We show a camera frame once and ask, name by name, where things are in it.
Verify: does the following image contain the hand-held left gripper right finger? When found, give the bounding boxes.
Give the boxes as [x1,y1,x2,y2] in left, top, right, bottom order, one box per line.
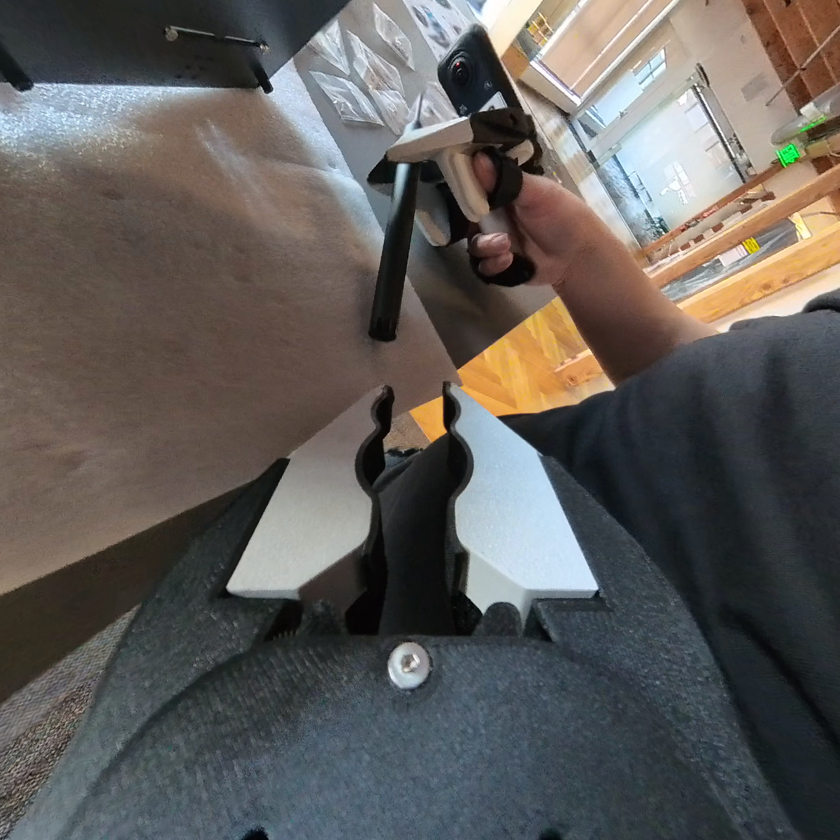
[443,382,602,615]

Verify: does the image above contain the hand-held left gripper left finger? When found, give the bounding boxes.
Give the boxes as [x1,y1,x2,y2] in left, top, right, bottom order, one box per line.
[226,386,395,614]

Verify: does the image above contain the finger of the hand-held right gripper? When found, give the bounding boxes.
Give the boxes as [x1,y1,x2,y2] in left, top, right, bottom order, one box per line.
[385,115,476,163]
[417,189,462,249]

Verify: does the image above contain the black pen-shaped screwdriver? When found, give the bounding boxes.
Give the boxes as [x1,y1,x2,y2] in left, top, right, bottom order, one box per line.
[367,95,426,343]

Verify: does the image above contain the blue toy robot arm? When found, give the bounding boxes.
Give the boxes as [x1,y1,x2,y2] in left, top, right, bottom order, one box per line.
[0,0,349,94]

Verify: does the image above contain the person's right hand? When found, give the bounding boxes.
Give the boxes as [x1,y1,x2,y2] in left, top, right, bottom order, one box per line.
[467,151,632,311]

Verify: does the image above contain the group of small parts bags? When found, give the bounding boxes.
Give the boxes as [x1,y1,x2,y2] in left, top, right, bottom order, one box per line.
[307,3,460,127]

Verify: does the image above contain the white foam sheet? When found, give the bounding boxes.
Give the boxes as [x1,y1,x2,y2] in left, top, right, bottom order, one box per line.
[0,66,462,599]

